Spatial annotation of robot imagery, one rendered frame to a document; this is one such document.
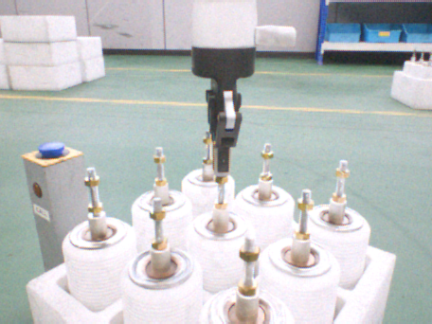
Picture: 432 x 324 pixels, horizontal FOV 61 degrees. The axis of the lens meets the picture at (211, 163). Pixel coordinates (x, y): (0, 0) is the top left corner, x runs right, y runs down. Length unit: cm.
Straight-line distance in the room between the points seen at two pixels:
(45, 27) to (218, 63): 272
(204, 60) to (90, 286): 31
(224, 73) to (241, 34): 4
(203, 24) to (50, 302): 39
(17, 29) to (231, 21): 287
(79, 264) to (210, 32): 32
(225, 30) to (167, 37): 538
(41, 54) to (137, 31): 297
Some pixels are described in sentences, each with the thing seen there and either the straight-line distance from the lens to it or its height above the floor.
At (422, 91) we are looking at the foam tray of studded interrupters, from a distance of 261.
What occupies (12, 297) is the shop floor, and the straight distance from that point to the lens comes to 88.
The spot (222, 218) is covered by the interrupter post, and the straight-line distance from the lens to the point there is 50.
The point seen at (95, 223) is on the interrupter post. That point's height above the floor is 27.
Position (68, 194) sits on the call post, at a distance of 65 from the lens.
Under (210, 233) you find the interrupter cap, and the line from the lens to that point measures 50.
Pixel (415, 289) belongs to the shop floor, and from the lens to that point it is 91.
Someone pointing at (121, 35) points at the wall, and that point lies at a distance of 604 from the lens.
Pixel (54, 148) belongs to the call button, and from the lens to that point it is 64.
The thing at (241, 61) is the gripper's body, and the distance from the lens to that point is 42.
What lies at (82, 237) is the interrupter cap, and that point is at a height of 25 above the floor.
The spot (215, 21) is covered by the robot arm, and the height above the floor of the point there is 52.
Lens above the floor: 52
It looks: 21 degrees down
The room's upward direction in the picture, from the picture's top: straight up
